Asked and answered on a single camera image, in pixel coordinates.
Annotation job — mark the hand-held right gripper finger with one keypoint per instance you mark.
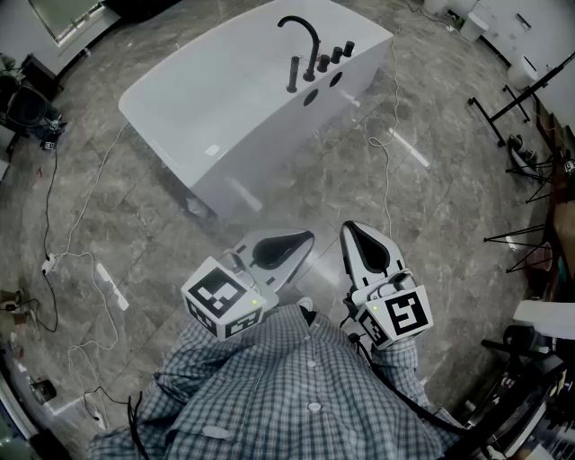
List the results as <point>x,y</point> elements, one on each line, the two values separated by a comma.
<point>390,251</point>
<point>352,256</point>

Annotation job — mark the white plug adapter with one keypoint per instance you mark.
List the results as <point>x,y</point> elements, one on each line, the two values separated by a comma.
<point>99,418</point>

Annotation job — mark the black gooseneck faucet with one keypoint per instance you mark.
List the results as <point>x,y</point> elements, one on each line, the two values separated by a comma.
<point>313,54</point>

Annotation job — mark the person's checked shirt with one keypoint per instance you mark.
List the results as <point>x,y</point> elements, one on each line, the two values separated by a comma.
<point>278,395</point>

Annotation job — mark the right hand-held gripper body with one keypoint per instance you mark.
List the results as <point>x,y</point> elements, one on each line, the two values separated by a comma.
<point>406,314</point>

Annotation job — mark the person's right forearm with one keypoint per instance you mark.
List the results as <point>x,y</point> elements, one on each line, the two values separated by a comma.
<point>395,364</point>

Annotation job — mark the wooden table with hairpin legs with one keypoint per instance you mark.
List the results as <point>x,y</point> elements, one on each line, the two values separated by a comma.
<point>561,215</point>

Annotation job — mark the green potted plant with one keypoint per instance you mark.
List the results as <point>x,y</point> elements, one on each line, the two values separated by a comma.
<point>6,67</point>

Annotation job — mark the small black-white tag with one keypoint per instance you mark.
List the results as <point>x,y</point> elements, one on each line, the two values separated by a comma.
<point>48,145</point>

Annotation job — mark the window with beige blind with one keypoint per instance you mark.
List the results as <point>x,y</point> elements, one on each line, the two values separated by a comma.
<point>67,18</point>

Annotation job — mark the person's white shoe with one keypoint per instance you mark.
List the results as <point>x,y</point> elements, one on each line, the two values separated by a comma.
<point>305,303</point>

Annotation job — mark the person's black trousers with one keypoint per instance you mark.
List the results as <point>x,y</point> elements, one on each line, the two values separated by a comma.
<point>312,316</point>

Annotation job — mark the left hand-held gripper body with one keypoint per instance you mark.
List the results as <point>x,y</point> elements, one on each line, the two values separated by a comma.
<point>218,289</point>

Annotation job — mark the white bathtub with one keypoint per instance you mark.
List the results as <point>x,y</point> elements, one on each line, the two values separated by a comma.
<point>215,90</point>

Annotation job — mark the small dark floor device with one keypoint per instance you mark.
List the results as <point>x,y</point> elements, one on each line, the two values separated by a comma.
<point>42,391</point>

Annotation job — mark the whiteboard on black stand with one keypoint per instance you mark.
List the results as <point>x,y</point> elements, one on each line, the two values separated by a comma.
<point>507,112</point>

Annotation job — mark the dark wooden cabinet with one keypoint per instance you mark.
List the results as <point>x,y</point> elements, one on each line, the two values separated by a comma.
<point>40,74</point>

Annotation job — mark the black handheld shower head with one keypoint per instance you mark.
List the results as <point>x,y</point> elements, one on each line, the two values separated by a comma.
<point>293,74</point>

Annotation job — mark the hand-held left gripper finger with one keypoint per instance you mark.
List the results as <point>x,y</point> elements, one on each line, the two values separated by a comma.
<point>274,236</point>
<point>287,265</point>

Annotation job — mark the white power strip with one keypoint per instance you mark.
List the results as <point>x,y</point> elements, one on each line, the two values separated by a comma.
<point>49,264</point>

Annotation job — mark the black armchair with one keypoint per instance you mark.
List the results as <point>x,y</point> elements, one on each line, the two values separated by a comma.
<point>27,108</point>

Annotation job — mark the person's left forearm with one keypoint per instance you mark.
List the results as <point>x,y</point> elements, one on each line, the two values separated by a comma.
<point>197,355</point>

